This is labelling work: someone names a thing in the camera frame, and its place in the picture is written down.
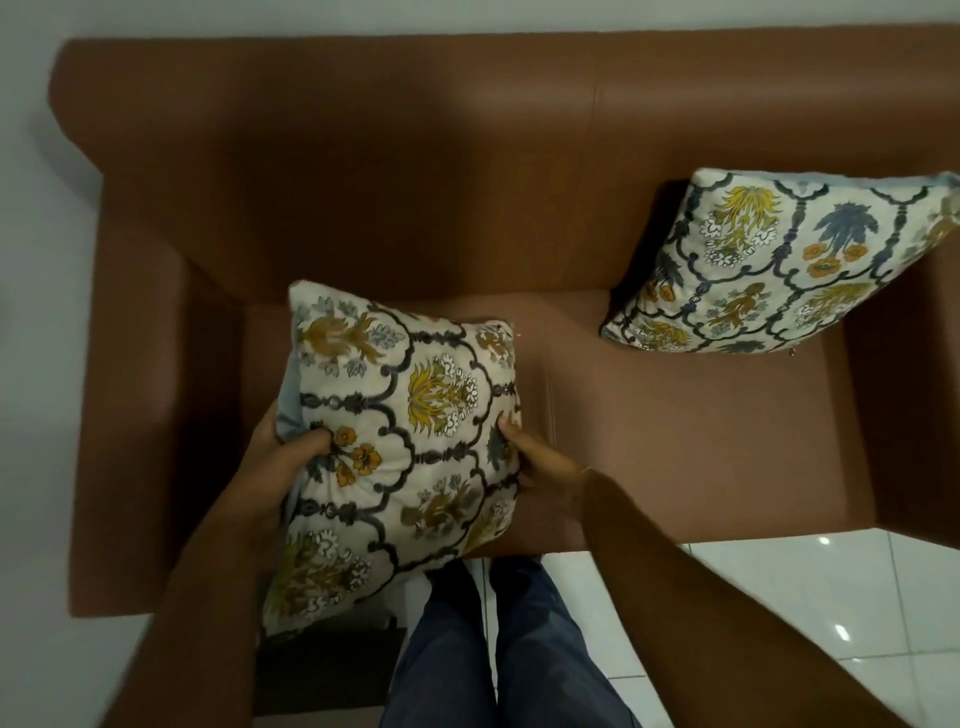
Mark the person's left hand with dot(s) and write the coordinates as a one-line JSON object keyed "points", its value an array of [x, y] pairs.
{"points": [[270, 472]]}

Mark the person's right hand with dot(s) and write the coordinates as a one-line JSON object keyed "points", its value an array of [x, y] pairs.
{"points": [[544, 469]]}

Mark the brown leather sofa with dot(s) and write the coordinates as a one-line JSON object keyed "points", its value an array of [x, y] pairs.
{"points": [[420, 180]]}

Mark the person's right forearm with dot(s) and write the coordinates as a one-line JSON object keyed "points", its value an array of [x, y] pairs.
{"points": [[720, 622]]}

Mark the person's left forearm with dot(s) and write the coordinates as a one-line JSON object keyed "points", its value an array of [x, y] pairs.
{"points": [[202, 622]]}

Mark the person's blue jeans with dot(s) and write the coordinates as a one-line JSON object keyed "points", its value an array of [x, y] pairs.
{"points": [[510, 652]]}

